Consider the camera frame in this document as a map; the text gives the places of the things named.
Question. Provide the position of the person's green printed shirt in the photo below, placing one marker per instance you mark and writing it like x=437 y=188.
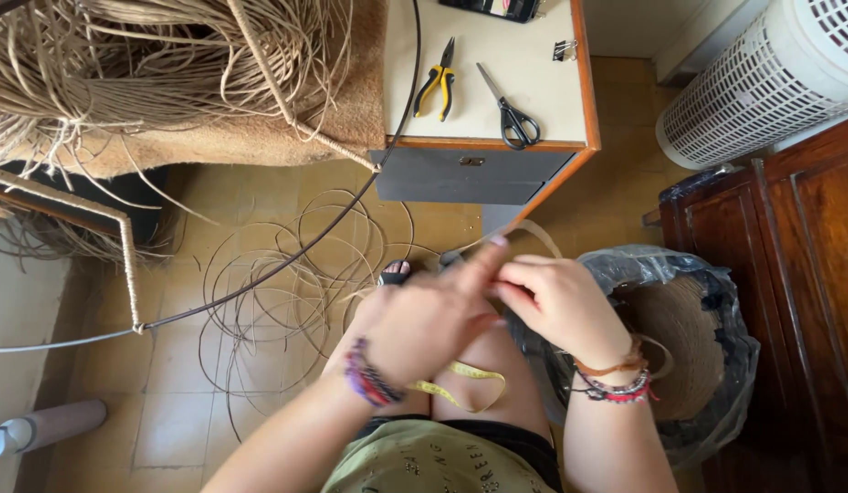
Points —
x=438 y=462

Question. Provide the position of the yellow measuring tape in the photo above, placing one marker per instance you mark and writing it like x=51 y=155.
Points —
x=465 y=390

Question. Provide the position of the person's legs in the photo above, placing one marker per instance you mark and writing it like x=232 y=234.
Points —
x=492 y=376

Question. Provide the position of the person's right fingers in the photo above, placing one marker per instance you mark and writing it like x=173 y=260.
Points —
x=523 y=284

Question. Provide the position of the brown woven mat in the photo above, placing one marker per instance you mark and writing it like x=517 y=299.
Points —
x=355 y=89

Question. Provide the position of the person's black sandal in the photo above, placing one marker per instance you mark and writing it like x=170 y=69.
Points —
x=395 y=275

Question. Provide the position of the person's left hand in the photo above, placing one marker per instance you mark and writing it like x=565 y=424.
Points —
x=424 y=328

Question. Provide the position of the black binder clip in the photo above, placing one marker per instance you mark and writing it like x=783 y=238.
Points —
x=563 y=50

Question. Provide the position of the person's right hand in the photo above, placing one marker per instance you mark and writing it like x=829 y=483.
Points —
x=568 y=308

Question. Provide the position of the grey table drawer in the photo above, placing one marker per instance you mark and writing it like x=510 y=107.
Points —
x=465 y=178

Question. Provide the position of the black smartphone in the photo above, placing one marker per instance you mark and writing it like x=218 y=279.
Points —
x=492 y=8

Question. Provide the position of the small cream topped wooden table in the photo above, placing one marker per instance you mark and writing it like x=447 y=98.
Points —
x=485 y=68

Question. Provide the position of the white plastic laundry basket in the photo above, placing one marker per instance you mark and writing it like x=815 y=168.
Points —
x=759 y=89

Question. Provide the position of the bundle of tan raffia fibres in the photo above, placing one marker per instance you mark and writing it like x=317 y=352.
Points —
x=109 y=68

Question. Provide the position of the dark brown wooden cabinet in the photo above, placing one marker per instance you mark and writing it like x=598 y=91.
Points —
x=800 y=287

